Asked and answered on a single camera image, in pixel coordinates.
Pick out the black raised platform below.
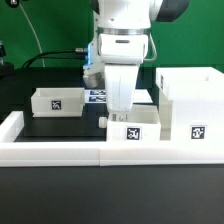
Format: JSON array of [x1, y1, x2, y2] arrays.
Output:
[[0, 66, 158, 143]]

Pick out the white foam border frame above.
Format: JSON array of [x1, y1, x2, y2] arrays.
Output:
[[0, 111, 224, 167]]

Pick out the white marker tag sheet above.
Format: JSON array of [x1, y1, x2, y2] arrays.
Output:
[[85, 89, 152, 104]]

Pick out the white drawer cabinet box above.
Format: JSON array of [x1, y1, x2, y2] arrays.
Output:
[[156, 67, 224, 142]]

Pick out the thin white cable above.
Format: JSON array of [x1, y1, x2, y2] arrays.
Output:
[[18, 3, 46, 68]]

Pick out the black stand on left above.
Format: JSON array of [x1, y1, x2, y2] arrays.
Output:
[[0, 41, 15, 78]]

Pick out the white drawer tray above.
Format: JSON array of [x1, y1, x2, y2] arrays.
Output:
[[99, 104, 161, 142], [31, 88, 85, 117]]

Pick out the black cable bundle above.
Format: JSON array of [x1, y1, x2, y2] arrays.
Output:
[[21, 47, 89, 69]]

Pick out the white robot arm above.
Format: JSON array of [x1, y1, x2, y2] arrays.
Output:
[[83, 0, 190, 121]]

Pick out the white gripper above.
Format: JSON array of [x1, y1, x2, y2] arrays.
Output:
[[99, 34, 148, 121]]

